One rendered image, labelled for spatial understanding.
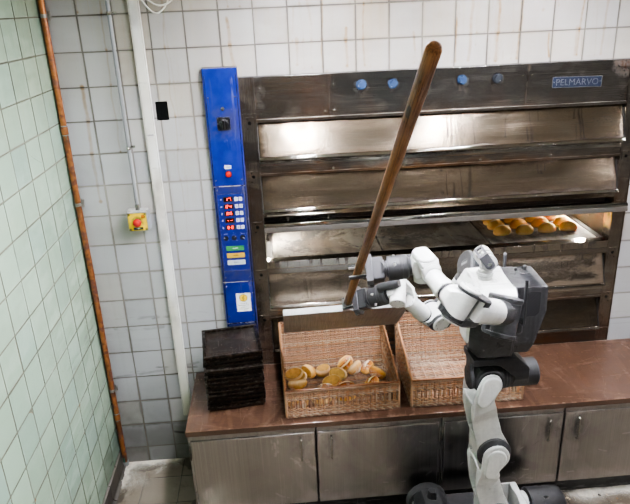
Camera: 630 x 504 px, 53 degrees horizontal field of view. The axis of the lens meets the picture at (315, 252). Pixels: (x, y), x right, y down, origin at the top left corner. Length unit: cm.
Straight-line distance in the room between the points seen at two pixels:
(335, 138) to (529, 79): 97
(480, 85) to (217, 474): 224
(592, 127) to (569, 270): 76
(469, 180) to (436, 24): 77
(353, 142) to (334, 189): 25
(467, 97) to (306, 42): 81
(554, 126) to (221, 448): 223
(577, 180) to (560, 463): 142
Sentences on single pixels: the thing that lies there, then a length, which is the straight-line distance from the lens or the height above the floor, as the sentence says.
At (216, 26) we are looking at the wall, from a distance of 303.
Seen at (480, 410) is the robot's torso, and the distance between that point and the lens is 270.
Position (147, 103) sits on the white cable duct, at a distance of 309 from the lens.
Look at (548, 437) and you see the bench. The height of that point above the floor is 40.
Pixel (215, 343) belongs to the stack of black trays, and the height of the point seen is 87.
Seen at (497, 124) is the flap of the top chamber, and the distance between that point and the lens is 328.
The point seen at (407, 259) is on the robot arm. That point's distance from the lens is 225.
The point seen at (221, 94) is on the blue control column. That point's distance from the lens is 303.
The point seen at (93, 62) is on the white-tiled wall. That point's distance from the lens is 313.
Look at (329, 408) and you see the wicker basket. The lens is 310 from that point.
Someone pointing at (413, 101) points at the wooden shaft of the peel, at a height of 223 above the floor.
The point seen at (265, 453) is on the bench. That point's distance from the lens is 318.
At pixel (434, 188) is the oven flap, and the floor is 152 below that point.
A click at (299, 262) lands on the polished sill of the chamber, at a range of 327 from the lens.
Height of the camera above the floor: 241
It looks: 21 degrees down
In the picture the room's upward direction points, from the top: 2 degrees counter-clockwise
